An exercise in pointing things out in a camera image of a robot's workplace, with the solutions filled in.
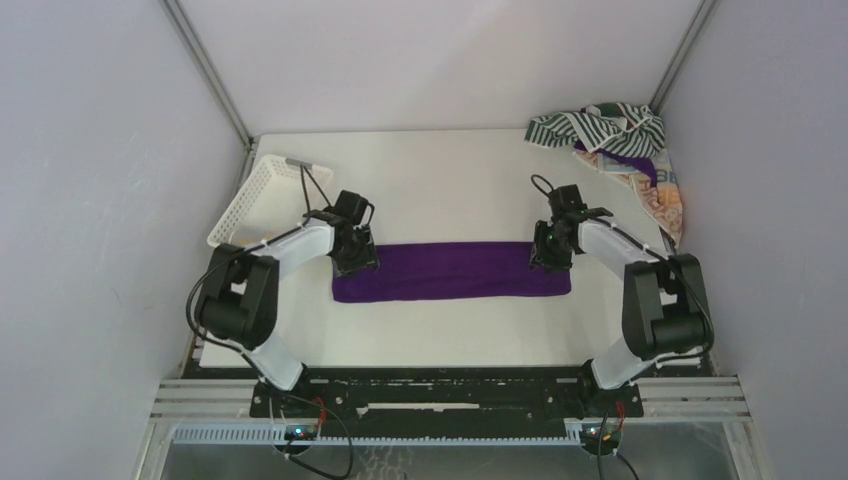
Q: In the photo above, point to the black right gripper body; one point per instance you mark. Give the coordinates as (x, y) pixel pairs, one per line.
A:
(550, 255)

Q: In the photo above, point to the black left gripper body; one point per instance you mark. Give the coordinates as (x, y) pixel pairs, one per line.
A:
(360, 255)

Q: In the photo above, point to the white plastic basket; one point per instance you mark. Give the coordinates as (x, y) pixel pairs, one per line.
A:
(272, 199)

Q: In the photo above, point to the purple towel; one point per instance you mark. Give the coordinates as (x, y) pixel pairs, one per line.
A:
(449, 271)

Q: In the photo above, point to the yellow grey patterned towel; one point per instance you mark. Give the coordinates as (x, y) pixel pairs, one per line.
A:
(247, 241)

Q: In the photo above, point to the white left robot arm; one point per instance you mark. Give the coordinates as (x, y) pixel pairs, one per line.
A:
(235, 303)

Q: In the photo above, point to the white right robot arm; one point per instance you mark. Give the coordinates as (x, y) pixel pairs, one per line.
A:
(664, 314)

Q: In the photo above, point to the cream bear print towel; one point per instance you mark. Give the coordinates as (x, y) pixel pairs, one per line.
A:
(662, 203)

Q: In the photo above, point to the green white striped towel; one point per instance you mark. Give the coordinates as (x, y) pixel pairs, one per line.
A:
(621, 129)

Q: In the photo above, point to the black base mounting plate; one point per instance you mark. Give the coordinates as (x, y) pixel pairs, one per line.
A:
(451, 402)

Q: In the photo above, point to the left controller board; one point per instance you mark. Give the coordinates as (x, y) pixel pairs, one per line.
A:
(300, 433)

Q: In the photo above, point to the controller board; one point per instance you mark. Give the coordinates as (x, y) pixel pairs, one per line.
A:
(300, 433)
(597, 441)

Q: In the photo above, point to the right controller board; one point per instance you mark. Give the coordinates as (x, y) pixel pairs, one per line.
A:
(597, 441)

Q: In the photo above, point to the white slotted cable duct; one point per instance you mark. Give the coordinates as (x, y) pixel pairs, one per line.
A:
(267, 435)

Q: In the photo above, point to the aluminium corner post right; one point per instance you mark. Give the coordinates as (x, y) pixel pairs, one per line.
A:
(687, 44)

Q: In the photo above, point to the aluminium corner post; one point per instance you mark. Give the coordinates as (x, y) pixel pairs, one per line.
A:
(687, 44)
(179, 18)

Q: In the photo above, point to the aluminium corner post left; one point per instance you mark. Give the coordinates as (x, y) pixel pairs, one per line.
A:
(179, 18)

